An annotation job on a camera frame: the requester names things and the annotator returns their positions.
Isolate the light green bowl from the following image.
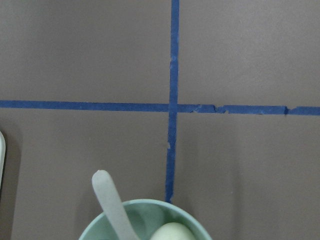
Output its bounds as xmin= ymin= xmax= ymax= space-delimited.
xmin=79 ymin=199 xmax=212 ymax=240

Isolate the beige plastic spoon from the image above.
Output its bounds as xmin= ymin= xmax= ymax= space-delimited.
xmin=91 ymin=170 xmax=139 ymax=240

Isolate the white bear serving tray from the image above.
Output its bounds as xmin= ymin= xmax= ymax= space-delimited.
xmin=0 ymin=132 xmax=6 ymax=185

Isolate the white steamed bun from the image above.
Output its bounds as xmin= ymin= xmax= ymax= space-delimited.
xmin=150 ymin=222 xmax=196 ymax=240

